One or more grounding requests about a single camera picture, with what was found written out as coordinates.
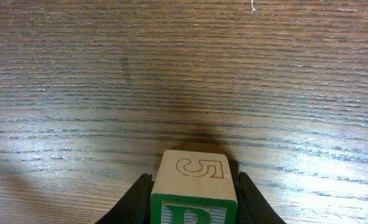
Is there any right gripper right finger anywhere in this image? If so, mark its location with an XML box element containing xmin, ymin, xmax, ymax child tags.
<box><xmin>235</xmin><ymin>172</ymin><xmax>286</xmax><ymax>224</ymax></box>

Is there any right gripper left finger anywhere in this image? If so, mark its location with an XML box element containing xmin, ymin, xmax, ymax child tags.
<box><xmin>95</xmin><ymin>173</ymin><xmax>154</xmax><ymax>224</ymax></box>

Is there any green R block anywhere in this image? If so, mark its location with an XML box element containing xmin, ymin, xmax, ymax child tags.
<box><xmin>150</xmin><ymin>150</ymin><xmax>238</xmax><ymax>224</ymax></box>

